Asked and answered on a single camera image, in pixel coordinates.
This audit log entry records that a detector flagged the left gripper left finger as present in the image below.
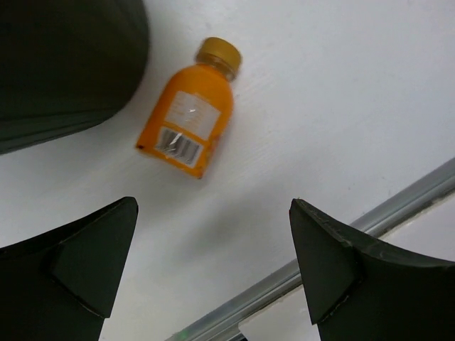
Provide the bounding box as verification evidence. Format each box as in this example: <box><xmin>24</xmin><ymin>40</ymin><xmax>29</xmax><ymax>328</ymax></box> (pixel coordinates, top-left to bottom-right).
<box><xmin>1</xmin><ymin>197</ymin><xmax>138</xmax><ymax>340</ymax></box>

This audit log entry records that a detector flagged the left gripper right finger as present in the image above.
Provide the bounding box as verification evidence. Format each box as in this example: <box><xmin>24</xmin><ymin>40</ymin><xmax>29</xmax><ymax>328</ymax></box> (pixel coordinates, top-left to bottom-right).
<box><xmin>289</xmin><ymin>199</ymin><xmax>454</xmax><ymax>340</ymax></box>

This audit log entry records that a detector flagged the orange juice bottle with barcode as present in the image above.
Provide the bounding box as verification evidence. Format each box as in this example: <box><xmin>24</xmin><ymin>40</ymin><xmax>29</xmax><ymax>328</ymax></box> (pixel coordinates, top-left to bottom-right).
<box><xmin>136</xmin><ymin>37</ymin><xmax>242</xmax><ymax>178</ymax></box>

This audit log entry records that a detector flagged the black plastic waste bin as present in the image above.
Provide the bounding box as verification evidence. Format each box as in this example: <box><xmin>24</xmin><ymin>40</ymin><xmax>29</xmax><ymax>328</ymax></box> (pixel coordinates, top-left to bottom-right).
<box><xmin>1</xmin><ymin>1</ymin><xmax>149</xmax><ymax>153</ymax></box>

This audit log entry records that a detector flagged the aluminium rail front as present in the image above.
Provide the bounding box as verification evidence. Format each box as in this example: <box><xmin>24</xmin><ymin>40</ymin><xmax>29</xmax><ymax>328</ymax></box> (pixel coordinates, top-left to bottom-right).
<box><xmin>173</xmin><ymin>161</ymin><xmax>454</xmax><ymax>340</ymax></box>

